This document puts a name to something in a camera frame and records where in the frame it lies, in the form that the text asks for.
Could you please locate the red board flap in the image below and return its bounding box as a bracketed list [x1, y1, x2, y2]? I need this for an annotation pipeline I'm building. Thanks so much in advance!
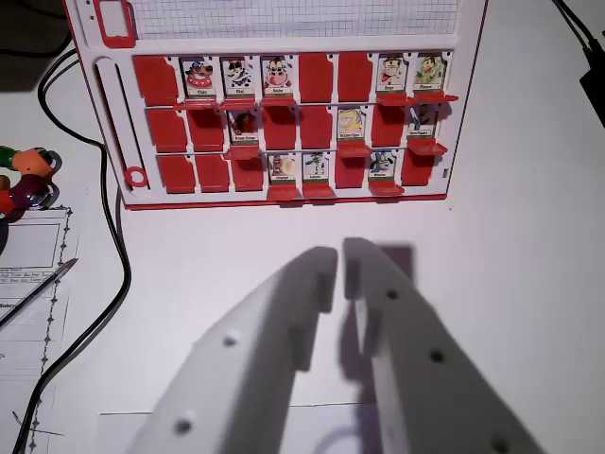
[302, 182, 337, 201]

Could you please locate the grey pen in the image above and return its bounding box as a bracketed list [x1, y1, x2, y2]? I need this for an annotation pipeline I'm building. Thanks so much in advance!
[0, 257, 79, 331]

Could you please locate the printed paper sheet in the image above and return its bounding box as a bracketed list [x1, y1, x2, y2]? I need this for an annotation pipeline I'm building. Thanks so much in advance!
[0, 205, 82, 454]

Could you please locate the red and white game board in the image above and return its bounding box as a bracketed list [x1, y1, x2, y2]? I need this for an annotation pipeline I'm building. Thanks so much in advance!
[62, 0, 490, 212]

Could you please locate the colourful bead toy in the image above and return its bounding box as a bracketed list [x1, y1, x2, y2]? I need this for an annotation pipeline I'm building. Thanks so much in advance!
[0, 145, 63, 219]

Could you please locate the black power adapter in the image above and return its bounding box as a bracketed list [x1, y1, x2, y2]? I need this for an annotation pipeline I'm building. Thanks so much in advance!
[579, 35, 605, 130]

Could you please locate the long black cable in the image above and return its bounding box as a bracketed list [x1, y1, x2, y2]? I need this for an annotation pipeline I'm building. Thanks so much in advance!
[11, 48, 132, 454]

